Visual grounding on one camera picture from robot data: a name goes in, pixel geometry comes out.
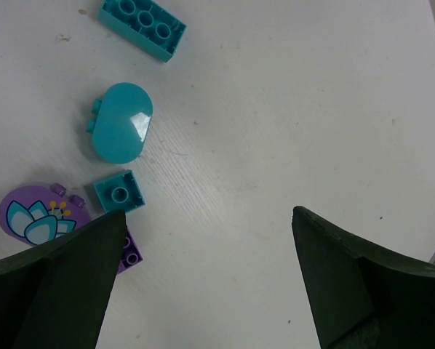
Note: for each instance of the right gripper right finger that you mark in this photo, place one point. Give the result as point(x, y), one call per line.
point(361, 294)

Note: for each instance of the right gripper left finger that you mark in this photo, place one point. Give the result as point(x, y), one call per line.
point(55, 295)

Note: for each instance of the lilac oval paw lego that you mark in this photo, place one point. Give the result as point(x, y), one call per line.
point(38, 213)

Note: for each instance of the purple lego brick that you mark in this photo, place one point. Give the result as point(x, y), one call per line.
point(131, 254)

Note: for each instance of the small teal square lego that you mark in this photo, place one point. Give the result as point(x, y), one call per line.
point(119, 191)

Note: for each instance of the teal rounded lego brick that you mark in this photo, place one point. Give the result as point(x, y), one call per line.
point(121, 118)

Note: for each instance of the teal long lego plate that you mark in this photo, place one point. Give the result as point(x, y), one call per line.
point(145, 24)

